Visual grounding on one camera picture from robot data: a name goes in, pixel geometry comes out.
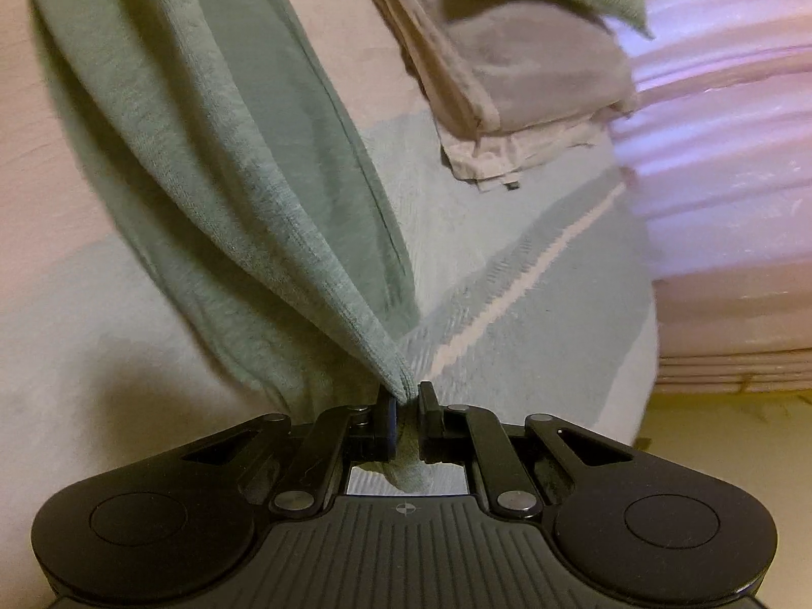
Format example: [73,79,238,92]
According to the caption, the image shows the grey sweatshirt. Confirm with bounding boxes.
[25,0,426,496]

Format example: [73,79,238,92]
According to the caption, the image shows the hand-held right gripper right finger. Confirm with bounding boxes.
[417,381,636,516]

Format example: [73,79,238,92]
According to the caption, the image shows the beige folded cloth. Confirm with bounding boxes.
[343,0,639,194]

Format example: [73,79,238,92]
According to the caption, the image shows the pink curtain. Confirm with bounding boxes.
[602,0,812,391]

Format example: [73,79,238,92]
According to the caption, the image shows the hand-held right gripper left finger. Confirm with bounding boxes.
[181,386,402,516]

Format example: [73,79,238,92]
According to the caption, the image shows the pink striped bed blanket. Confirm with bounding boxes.
[0,0,664,521]

